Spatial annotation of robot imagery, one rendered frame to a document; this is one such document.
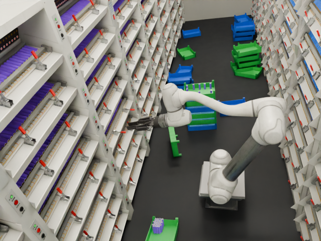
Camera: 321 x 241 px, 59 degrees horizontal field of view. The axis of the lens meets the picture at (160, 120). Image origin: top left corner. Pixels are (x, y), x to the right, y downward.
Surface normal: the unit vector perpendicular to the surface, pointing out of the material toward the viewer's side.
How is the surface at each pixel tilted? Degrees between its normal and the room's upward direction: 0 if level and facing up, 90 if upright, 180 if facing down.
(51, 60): 22
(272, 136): 84
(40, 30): 90
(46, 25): 90
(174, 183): 0
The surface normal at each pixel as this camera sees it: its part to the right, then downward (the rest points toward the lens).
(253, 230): -0.16, -0.77
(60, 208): 0.21, -0.73
